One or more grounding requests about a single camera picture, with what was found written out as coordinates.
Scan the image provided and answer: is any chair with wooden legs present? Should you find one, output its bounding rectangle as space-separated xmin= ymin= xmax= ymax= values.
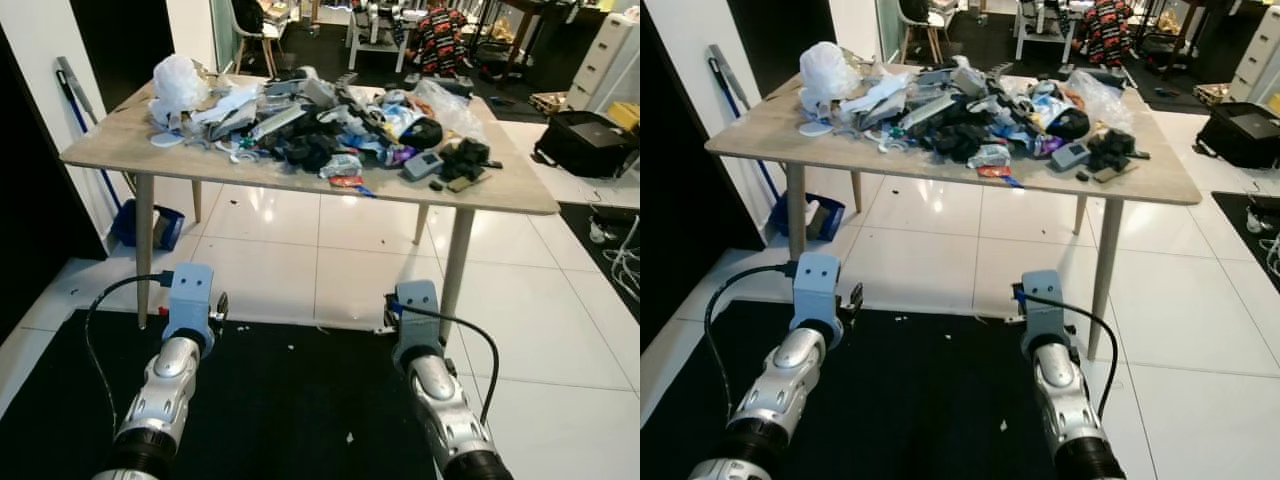
xmin=895 ymin=0 xmax=951 ymax=63
xmin=230 ymin=0 xmax=286 ymax=76

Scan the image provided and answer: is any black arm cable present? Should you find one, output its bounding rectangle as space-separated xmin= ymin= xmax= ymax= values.
xmin=702 ymin=262 xmax=798 ymax=426
xmin=82 ymin=272 xmax=169 ymax=433
xmin=398 ymin=303 xmax=501 ymax=428
xmin=1020 ymin=290 xmax=1122 ymax=421

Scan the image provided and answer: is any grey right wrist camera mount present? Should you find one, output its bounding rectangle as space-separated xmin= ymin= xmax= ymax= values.
xmin=390 ymin=281 xmax=441 ymax=351
xmin=1020 ymin=270 xmax=1066 ymax=346

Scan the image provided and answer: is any black floor mat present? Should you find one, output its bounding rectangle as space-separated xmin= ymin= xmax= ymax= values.
xmin=0 ymin=310 xmax=441 ymax=480
xmin=640 ymin=300 xmax=1061 ymax=480

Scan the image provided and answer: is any silver flat package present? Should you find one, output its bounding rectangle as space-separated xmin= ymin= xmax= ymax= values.
xmin=900 ymin=95 xmax=956 ymax=129
xmin=255 ymin=105 xmax=306 ymax=136

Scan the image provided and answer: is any broom with blue handle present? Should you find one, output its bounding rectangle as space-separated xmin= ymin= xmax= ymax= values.
xmin=708 ymin=45 xmax=786 ymax=201
xmin=55 ymin=57 xmax=126 ymax=211

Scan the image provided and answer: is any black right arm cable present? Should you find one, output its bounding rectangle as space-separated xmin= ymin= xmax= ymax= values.
xmin=1020 ymin=290 xmax=1122 ymax=421
xmin=398 ymin=303 xmax=501 ymax=428

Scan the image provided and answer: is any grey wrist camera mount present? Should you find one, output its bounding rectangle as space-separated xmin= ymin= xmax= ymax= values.
xmin=390 ymin=281 xmax=441 ymax=351
xmin=790 ymin=252 xmax=843 ymax=336
xmin=163 ymin=263 xmax=216 ymax=346
xmin=1020 ymin=270 xmax=1066 ymax=346

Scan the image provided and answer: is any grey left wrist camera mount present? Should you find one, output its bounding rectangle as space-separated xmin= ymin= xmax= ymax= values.
xmin=163 ymin=263 xmax=216 ymax=346
xmin=790 ymin=252 xmax=843 ymax=336

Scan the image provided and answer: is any white metal stool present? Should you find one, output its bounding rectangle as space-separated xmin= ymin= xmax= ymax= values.
xmin=1015 ymin=0 xmax=1076 ymax=61
xmin=345 ymin=0 xmax=411 ymax=71

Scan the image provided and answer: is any black clothing pile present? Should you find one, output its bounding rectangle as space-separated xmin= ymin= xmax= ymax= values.
xmin=925 ymin=100 xmax=986 ymax=161
xmin=285 ymin=110 xmax=341 ymax=171

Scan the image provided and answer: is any person in red black clothes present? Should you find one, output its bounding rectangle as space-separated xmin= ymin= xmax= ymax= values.
xmin=410 ymin=5 xmax=471 ymax=76
xmin=1075 ymin=0 xmax=1136 ymax=66

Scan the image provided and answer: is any white plastic bag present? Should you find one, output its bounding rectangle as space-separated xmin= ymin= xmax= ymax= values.
xmin=800 ymin=42 xmax=861 ymax=109
xmin=150 ymin=55 xmax=211 ymax=116

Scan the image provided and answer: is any white crumpled paper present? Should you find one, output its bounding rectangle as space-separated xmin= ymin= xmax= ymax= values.
xmin=190 ymin=85 xmax=261 ymax=126
xmin=855 ymin=75 xmax=911 ymax=116

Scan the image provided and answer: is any blue dustpan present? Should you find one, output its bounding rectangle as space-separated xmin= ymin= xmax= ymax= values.
xmin=768 ymin=193 xmax=846 ymax=243
xmin=112 ymin=200 xmax=186 ymax=251

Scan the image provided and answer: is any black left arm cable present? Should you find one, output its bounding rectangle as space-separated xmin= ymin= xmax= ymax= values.
xmin=82 ymin=272 xmax=169 ymax=433
xmin=702 ymin=262 xmax=798 ymax=426

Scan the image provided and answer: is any white drawer cabinet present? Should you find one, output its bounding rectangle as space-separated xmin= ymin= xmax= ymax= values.
xmin=1230 ymin=8 xmax=1280 ymax=101
xmin=565 ymin=12 xmax=641 ymax=111

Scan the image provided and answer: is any light wooden table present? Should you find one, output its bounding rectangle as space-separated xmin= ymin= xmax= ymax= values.
xmin=705 ymin=65 xmax=1203 ymax=361
xmin=60 ymin=75 xmax=561 ymax=331

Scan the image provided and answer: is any clear plastic bag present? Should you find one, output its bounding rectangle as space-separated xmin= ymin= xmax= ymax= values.
xmin=1070 ymin=70 xmax=1136 ymax=131
xmin=415 ymin=78 xmax=488 ymax=141

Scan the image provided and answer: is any black pouch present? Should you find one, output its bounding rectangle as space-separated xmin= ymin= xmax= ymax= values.
xmin=400 ymin=118 xmax=444 ymax=151
xmin=1045 ymin=108 xmax=1091 ymax=141

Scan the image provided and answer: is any black suitcase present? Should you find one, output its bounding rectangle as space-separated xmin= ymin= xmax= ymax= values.
xmin=533 ymin=110 xmax=639 ymax=179
xmin=1195 ymin=102 xmax=1280 ymax=169

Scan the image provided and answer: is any black rug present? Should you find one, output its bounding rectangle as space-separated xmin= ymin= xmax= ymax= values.
xmin=558 ymin=200 xmax=641 ymax=323
xmin=1212 ymin=190 xmax=1280 ymax=271

